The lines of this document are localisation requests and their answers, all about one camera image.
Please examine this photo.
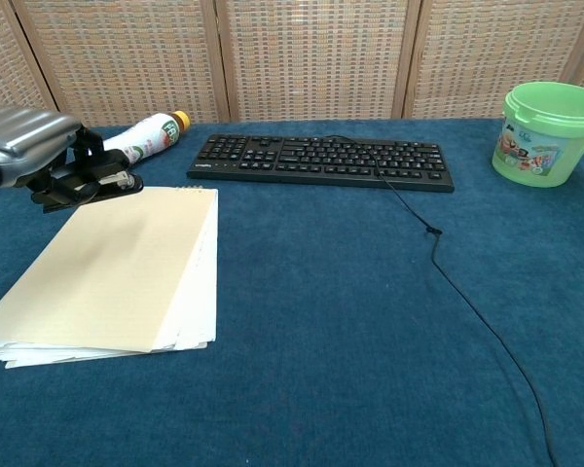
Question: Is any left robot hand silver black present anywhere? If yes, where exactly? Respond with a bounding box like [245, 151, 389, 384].
[0, 106, 107, 208]

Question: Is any black stapler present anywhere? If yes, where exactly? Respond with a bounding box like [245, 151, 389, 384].
[28, 148, 146, 215]

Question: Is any black computer keyboard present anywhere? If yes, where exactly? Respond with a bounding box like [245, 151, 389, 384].
[186, 133, 455, 194]

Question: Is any white drink bottle orange cap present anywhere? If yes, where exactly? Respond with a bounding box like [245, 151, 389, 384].
[101, 110, 192, 164]

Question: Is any cream spiral notepad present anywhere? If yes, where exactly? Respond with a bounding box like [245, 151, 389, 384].
[0, 184, 220, 370]

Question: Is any blue table cloth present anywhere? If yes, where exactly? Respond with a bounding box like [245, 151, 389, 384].
[0, 116, 584, 467]

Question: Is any green plastic bucket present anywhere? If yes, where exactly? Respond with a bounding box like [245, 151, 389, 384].
[491, 81, 584, 189]

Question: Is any thin black keyboard cable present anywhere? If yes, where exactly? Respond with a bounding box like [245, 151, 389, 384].
[326, 134, 561, 467]

